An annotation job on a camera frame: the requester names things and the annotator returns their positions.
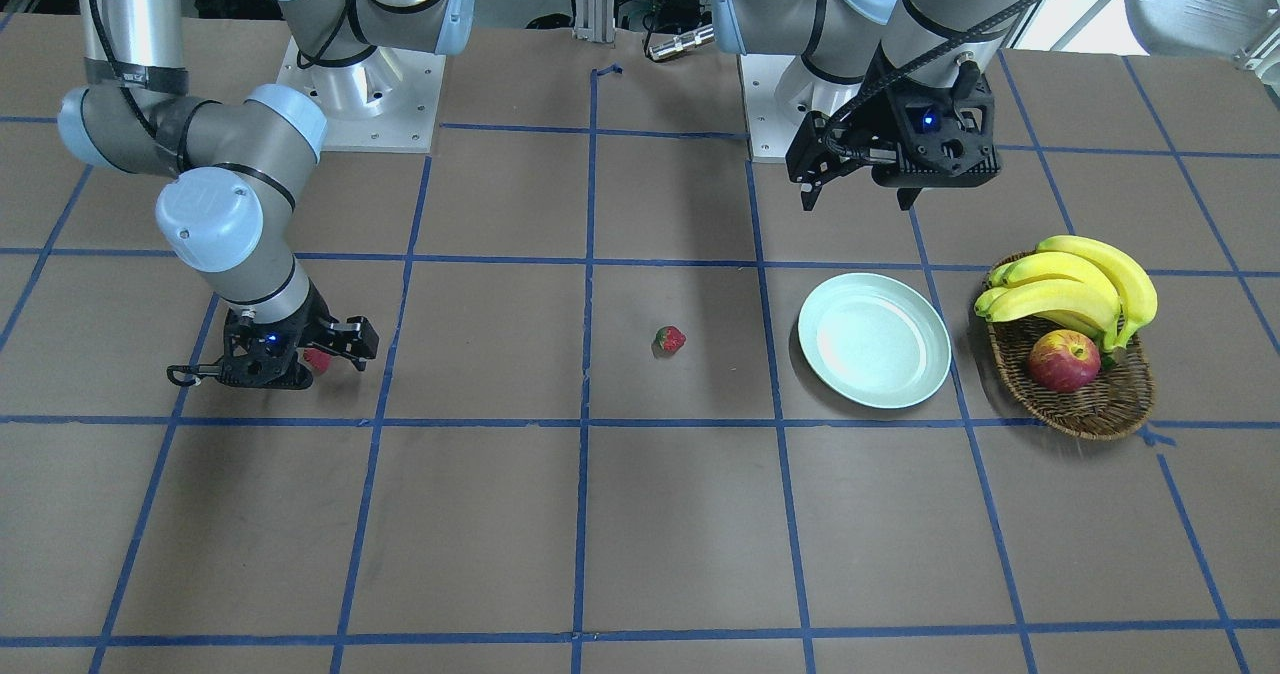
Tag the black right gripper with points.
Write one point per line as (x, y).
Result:
(316, 321)

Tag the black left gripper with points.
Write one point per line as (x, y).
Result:
(876, 114)

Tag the red strawberry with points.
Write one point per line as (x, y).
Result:
(316, 360)
(668, 340)

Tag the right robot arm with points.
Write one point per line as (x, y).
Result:
(235, 172)

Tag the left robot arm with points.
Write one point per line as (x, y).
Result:
(871, 42)

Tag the light green plate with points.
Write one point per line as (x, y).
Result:
(874, 340)

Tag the yellow banana bunch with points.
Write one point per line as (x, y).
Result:
(1078, 282)

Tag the red apple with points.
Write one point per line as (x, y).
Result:
(1063, 361)

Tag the wicker fruit basket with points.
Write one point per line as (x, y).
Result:
(1117, 403)

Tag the grey office chair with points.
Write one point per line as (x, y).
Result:
(1224, 29)

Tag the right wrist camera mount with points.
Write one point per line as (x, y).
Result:
(355, 340)

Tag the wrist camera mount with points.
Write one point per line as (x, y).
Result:
(355, 340)
(815, 156)

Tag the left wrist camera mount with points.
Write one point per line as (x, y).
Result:
(815, 156)

